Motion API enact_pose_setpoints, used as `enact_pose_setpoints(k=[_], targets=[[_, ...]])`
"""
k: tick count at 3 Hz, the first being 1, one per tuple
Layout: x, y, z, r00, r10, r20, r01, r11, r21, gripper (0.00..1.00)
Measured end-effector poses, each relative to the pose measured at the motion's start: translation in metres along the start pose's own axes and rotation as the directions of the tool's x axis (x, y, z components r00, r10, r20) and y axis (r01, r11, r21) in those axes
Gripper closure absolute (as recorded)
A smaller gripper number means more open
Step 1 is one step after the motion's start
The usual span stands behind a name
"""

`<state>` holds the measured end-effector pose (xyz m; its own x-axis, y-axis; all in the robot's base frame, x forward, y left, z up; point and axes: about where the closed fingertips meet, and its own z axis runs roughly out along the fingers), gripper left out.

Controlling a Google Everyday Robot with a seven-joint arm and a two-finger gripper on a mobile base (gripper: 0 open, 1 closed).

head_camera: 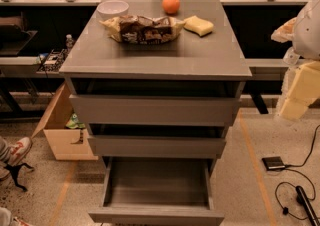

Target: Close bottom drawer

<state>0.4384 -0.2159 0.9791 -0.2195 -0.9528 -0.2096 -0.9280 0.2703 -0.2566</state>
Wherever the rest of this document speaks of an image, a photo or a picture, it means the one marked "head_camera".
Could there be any black tripod leg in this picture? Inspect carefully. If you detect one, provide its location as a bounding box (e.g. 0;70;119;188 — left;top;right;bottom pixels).
5;163;34;192

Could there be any clear plastic bottle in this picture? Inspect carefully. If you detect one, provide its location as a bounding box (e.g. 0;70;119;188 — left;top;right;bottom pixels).
66;34;74;51

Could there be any green packet in box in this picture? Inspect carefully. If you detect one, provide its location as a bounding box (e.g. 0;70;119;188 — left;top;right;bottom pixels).
66;113;85;129

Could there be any black handheld device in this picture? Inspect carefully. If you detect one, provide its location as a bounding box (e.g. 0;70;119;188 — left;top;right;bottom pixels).
295;186;320;226

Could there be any yellow sponge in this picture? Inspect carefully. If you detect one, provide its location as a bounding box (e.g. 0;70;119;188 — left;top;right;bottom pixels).
184;16;214;37

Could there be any cardboard box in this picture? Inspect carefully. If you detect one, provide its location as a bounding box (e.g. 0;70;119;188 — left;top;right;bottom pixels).
32;83;98;160

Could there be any red white sneaker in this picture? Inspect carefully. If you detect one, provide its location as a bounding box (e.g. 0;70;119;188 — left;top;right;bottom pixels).
8;137;32;166

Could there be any grey drawer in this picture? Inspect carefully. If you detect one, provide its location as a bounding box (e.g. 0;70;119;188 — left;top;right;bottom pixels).
88;124;226;159
69;78;243;126
88;157;224;226

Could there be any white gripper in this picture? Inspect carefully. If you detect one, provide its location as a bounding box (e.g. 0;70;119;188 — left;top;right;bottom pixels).
276;48;320;121

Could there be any grey drawer cabinet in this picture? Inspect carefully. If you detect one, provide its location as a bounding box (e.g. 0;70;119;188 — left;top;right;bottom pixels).
60;0;252;172

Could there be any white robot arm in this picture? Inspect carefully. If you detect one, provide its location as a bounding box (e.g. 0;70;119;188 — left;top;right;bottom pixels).
271;0;320;122

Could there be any grey middle drawer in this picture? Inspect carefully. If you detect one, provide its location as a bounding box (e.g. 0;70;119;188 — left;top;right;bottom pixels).
88;124;226;159

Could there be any grey bottom drawer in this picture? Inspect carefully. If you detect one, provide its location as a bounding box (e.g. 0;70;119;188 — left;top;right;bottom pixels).
88;157;224;226

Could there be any grey top drawer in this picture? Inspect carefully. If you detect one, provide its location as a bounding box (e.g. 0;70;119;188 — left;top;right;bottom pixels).
69;78;243;126

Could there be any white bowl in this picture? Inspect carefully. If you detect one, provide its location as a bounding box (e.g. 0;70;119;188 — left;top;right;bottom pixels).
97;0;129;20

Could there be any black foot pedal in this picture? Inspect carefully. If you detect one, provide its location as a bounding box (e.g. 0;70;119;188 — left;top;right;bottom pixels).
262;156;285;171

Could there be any orange fruit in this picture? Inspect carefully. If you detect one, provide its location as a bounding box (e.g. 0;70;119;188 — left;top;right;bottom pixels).
162;0;180;14

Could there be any brown chip bag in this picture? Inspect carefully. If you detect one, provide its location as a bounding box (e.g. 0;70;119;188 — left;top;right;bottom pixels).
101;15;185;45

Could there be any tray of small parts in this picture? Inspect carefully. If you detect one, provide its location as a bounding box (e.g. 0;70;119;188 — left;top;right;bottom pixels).
38;49;67;72

